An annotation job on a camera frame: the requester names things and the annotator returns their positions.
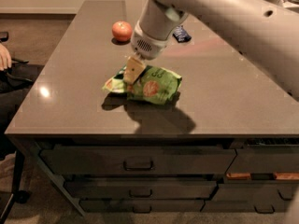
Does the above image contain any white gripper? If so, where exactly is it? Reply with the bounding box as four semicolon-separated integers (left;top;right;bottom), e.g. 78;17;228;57
123;0;188;85

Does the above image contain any green rice chip bag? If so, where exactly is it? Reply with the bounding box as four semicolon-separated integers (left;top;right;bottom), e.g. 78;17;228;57
103;65;182;105

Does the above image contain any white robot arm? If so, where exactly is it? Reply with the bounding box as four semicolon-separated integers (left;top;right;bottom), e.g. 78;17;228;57
131;0;299;98

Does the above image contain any blue rxbar blueberry bar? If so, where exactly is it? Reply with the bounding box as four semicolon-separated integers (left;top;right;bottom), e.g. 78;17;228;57
173;25;192;43

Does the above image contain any person's hand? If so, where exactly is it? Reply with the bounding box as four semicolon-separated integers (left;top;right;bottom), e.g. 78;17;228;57
0;44;12;71

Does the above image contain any red apple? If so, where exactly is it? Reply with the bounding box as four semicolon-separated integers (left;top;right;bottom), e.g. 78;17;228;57
112;21;133;42

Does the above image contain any top left drawer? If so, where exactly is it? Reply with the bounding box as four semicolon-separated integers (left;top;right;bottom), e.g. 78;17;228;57
40;147;235;175

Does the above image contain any drawer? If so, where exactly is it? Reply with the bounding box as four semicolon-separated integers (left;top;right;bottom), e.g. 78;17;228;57
212;183;298;203
40;147;235;175
79;199;205;214
64;178;217;199
201;201;290;214
227;147;299;174

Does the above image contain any black office chair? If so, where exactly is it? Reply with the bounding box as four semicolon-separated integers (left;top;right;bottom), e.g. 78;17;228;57
0;32;43;224

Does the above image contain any middle left drawer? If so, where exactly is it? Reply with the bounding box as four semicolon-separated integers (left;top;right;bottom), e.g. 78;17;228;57
64;178;217;199

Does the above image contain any bottom left drawer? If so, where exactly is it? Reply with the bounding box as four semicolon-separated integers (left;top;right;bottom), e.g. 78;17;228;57
79;199;205;214

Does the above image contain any middle right drawer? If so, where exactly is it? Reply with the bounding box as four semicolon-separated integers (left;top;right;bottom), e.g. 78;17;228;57
212;183;298;203

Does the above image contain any bottom right drawer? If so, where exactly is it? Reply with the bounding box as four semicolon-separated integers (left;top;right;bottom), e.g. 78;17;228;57
201;201;290;214

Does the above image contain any top right drawer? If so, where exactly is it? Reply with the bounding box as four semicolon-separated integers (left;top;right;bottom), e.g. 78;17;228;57
227;147;299;174

